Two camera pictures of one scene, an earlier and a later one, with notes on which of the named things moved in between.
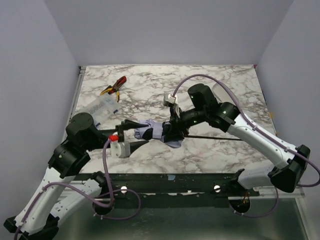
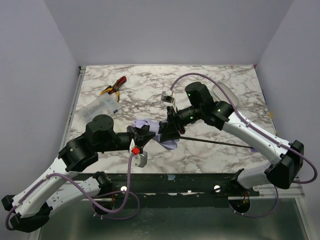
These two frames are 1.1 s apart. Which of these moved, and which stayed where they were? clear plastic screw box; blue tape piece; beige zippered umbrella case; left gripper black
Moved: left gripper black
Stayed: clear plastic screw box; blue tape piece; beige zippered umbrella case
